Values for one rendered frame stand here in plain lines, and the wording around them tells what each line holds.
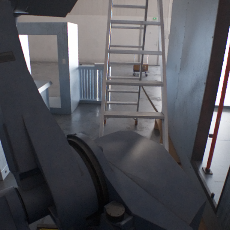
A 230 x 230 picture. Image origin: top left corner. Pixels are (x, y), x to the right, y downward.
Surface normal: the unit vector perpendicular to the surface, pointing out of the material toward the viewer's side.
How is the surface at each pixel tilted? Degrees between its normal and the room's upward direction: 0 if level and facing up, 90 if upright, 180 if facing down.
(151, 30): 90
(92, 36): 90
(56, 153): 43
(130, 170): 16
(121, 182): 25
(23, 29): 90
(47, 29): 90
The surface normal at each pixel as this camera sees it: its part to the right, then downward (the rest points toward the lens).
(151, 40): -0.06, 0.36
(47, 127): 0.47, -0.47
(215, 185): 0.03, -0.93
